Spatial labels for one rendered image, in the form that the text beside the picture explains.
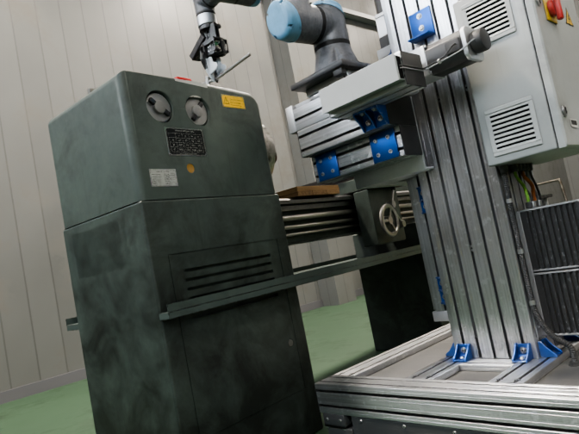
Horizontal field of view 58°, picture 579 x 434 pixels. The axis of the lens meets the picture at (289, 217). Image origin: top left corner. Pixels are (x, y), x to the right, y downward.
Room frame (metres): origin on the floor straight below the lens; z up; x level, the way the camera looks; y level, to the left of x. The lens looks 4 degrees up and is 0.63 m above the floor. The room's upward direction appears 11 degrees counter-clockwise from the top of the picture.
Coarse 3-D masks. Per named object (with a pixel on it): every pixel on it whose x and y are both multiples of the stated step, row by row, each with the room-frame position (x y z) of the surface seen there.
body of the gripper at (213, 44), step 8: (208, 24) 1.92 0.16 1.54; (216, 24) 1.92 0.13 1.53; (200, 32) 1.95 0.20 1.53; (208, 32) 1.96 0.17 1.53; (216, 32) 1.93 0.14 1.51; (208, 40) 1.91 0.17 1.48; (216, 40) 1.92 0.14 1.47; (224, 40) 1.94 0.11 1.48; (208, 48) 1.94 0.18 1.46; (216, 48) 1.91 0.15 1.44; (224, 48) 1.94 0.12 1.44; (208, 56) 1.95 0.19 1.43; (216, 56) 1.97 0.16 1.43
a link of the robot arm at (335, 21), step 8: (320, 0) 1.59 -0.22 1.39; (328, 0) 1.59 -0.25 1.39; (320, 8) 1.56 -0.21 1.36; (328, 8) 1.59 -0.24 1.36; (336, 8) 1.59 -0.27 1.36; (328, 16) 1.57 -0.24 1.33; (336, 16) 1.59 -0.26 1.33; (344, 16) 1.62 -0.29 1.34; (328, 24) 1.57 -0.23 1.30; (336, 24) 1.59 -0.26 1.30; (344, 24) 1.61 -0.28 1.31; (328, 32) 1.58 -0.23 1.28; (336, 32) 1.59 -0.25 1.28; (344, 32) 1.60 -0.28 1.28; (320, 40) 1.60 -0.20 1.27
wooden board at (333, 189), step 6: (300, 186) 2.17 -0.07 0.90; (306, 186) 2.20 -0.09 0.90; (312, 186) 2.24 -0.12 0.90; (318, 186) 2.27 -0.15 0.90; (324, 186) 2.30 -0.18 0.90; (330, 186) 2.34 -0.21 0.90; (336, 186) 2.37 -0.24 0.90; (282, 192) 2.21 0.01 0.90; (288, 192) 2.19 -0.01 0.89; (294, 192) 2.17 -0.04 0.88; (300, 192) 2.17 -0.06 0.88; (306, 192) 2.20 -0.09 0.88; (312, 192) 2.23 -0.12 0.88; (318, 192) 2.26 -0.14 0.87; (324, 192) 2.29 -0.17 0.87; (330, 192) 2.33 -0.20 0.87; (336, 192) 2.36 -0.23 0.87; (282, 198) 2.21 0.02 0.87
